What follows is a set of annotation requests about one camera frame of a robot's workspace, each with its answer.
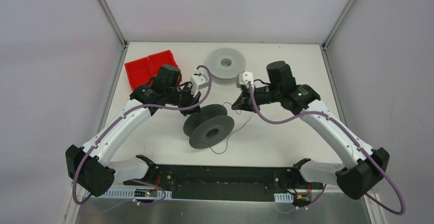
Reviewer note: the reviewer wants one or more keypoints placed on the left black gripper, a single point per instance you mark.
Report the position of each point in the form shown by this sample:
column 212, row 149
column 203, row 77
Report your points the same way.
column 189, row 104

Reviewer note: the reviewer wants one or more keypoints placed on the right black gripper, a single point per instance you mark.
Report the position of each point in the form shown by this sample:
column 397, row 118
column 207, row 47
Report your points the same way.
column 245, row 96

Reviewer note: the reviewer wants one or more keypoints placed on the dark grey spool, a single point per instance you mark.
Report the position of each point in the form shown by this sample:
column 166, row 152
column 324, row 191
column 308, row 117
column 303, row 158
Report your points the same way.
column 208, row 127

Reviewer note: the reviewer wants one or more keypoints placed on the white perforated spool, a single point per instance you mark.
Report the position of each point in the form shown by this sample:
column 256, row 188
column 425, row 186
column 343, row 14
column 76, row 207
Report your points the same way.
column 225, row 64

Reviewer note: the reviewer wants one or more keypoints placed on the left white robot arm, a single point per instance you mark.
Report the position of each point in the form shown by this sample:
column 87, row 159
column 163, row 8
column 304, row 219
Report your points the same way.
column 90, row 165

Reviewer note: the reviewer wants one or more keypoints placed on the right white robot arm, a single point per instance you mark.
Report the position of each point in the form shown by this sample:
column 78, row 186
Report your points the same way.
column 362, row 165

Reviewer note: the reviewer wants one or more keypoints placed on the red plastic bin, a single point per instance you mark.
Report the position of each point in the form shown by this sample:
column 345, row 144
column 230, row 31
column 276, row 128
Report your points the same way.
column 141, row 70

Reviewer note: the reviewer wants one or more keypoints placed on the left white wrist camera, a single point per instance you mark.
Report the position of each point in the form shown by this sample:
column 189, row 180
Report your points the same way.
column 198, row 82

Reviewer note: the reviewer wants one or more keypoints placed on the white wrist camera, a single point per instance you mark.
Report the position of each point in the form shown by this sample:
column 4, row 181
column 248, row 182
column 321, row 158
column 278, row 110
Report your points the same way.
column 198, row 82
column 244, row 79

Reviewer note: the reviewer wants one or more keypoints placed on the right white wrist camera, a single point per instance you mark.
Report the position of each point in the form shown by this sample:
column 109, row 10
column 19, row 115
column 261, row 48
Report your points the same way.
column 244, row 79

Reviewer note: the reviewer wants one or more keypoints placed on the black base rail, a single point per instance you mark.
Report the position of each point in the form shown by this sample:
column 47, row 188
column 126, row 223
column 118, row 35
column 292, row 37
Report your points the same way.
column 224, row 183

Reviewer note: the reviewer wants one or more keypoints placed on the right white cable duct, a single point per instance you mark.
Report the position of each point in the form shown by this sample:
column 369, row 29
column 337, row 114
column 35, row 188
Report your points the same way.
column 283, row 198

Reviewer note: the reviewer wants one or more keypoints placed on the white cable duct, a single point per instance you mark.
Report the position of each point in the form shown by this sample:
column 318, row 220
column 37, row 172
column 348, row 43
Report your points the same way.
column 146, row 193
column 283, row 198

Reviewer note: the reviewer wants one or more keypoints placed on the left white cable duct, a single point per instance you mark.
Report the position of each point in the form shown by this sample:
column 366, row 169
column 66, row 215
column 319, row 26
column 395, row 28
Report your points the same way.
column 146, row 193

